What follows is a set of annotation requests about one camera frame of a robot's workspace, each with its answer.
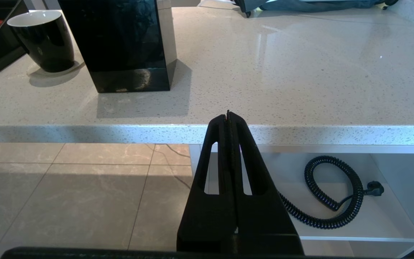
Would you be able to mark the black cup white inside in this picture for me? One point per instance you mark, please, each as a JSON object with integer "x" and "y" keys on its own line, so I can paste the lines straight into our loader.
{"x": 49, "y": 43}

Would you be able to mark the black tissue box white top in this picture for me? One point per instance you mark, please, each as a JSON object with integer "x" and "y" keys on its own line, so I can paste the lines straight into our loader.
{"x": 120, "y": 46}

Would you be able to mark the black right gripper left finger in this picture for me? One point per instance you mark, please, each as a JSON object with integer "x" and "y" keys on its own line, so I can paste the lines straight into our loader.
{"x": 210, "y": 223}

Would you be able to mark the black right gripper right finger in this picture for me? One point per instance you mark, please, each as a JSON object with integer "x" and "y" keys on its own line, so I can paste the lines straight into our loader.
{"x": 264, "y": 223}

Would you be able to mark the clear round coaster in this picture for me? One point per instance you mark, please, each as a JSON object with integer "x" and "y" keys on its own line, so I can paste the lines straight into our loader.
{"x": 77, "y": 68}

